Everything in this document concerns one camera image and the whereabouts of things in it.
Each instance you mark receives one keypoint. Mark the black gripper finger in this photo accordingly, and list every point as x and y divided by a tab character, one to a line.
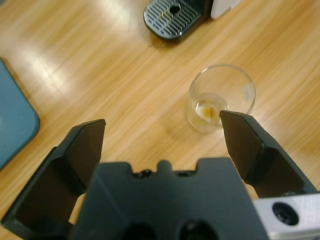
62	170
255	155

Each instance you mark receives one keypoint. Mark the clear drinking glass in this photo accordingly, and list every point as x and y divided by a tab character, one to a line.
207	110

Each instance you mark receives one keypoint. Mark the white capsule coffee machine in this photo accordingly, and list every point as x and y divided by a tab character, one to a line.
222	7

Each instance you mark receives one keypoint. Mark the teal plastic tray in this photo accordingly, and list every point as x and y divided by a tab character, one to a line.
15	120

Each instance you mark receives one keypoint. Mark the metal grid drip tray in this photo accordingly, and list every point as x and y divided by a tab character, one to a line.
170	22

